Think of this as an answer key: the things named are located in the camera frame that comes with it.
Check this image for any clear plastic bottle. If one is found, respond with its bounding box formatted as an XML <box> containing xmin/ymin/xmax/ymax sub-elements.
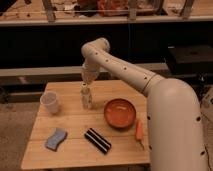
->
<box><xmin>81</xmin><ymin>83</ymin><xmax>92</xmax><ymax>109</ymax></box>

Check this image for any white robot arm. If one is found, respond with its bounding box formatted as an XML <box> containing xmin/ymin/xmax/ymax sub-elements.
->
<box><xmin>81</xmin><ymin>38</ymin><xmax>208</xmax><ymax>171</ymax></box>

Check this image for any clear plastic cup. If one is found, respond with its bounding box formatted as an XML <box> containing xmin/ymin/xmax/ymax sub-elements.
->
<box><xmin>40</xmin><ymin>91</ymin><xmax>59</xmax><ymax>114</ymax></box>

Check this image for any wooden table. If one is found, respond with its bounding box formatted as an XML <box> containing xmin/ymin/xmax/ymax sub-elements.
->
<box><xmin>21</xmin><ymin>80</ymin><xmax>149</xmax><ymax>169</ymax></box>

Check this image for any orange bowl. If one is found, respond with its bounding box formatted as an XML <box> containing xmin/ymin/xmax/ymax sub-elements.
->
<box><xmin>104</xmin><ymin>98</ymin><xmax>136</xmax><ymax>129</ymax></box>

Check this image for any blue sponge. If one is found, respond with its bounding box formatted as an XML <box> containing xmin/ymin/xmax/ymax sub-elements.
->
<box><xmin>45</xmin><ymin>128</ymin><xmax>68</xmax><ymax>151</ymax></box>

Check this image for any orange carrot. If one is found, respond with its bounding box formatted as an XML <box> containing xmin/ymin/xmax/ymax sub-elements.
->
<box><xmin>135</xmin><ymin>119</ymin><xmax>145</xmax><ymax>150</ymax></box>

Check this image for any black white striped block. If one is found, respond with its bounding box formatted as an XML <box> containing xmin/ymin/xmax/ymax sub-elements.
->
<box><xmin>84</xmin><ymin>128</ymin><xmax>112</xmax><ymax>154</ymax></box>

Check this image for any long background workbench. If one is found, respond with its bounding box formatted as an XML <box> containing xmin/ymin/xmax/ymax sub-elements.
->
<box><xmin>0</xmin><ymin>0</ymin><xmax>213</xmax><ymax>26</ymax></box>

